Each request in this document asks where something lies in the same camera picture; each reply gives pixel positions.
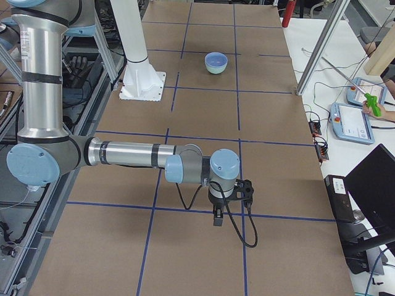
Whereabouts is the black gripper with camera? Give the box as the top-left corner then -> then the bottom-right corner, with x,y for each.
208,179 -> 254,226

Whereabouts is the blue bowl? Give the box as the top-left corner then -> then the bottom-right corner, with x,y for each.
204,52 -> 228,71

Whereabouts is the green bowl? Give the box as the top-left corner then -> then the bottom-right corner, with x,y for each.
206,65 -> 227,75

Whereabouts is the person hand holding grabber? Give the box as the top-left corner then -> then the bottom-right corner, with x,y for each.
363,103 -> 386,120

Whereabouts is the black computer box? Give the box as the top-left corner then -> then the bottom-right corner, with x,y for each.
324,175 -> 356,223

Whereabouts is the black monitor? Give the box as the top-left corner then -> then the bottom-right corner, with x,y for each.
342,144 -> 394,274

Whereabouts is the teach pendant tablet near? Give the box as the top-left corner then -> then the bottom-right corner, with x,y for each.
330,102 -> 375,145

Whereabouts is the teach pendant tablet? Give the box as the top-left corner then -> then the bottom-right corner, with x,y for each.
346,77 -> 388,106
330,102 -> 375,145

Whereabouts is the teach pendant tablet far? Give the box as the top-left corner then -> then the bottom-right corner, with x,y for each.
346,77 -> 388,106

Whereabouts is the person in black shirt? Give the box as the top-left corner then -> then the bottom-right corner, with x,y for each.
364,39 -> 394,121

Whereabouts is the red cylinder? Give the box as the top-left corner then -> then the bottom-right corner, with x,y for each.
281,0 -> 296,28

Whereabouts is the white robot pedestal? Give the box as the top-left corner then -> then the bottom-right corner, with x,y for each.
110,0 -> 166,102

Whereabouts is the green-handled reacher grabber tool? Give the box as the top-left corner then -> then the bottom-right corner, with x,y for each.
321,56 -> 381,117

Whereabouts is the aluminium frame post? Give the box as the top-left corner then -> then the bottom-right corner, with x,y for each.
296,0 -> 350,96

